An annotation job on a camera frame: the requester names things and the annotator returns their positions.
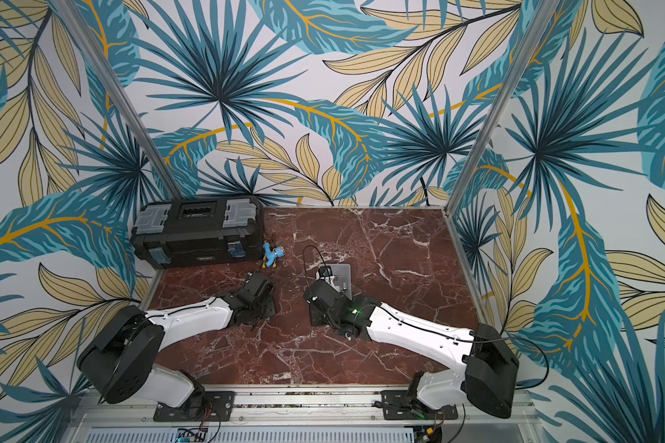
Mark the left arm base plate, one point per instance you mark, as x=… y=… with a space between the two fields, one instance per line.
x=201 y=407

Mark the metal frame post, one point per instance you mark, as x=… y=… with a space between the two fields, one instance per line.
x=86 y=40
x=527 y=45

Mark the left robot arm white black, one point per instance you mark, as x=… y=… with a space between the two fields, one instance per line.
x=120 y=360

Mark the left metal frame post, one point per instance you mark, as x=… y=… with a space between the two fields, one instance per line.
x=86 y=40

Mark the grey plastic storage box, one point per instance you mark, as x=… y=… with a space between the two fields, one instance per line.
x=342 y=279

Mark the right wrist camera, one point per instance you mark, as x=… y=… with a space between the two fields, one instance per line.
x=325 y=273

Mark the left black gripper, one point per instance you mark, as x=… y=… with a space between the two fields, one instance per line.
x=272 y=307

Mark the blue toy figure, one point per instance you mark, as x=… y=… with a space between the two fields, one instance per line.
x=271 y=255

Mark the right metal frame post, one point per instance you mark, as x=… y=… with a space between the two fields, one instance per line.
x=527 y=45

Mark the aluminium rail front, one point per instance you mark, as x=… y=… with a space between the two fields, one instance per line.
x=313 y=413

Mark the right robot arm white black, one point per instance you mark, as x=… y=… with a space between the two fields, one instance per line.
x=480 y=368

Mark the black plastic toolbox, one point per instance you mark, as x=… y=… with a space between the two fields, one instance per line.
x=199 y=232

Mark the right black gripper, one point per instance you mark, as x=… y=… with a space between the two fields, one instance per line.
x=318 y=299

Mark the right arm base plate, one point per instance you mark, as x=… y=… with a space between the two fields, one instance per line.
x=397 y=405

